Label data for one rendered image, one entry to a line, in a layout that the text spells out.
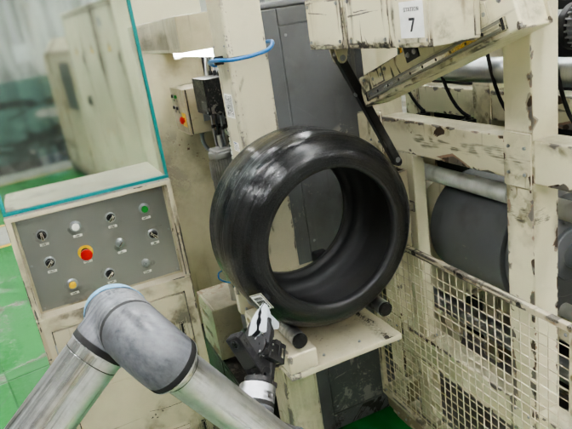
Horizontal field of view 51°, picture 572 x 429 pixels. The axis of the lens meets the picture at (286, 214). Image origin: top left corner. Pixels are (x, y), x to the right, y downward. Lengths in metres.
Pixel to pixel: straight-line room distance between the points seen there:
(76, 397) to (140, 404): 1.21
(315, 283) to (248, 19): 0.84
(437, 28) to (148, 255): 1.33
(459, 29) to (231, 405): 0.93
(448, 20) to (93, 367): 1.02
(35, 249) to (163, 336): 1.14
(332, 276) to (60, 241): 0.93
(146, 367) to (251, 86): 1.01
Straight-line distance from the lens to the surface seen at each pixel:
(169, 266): 2.26
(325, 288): 1.91
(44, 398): 1.23
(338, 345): 1.82
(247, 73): 1.83
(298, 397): 2.24
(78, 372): 1.20
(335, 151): 1.55
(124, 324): 1.11
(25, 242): 2.17
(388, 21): 1.51
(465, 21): 1.44
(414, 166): 2.10
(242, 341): 1.48
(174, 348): 1.09
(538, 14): 1.44
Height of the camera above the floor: 1.75
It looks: 18 degrees down
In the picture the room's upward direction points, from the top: 9 degrees counter-clockwise
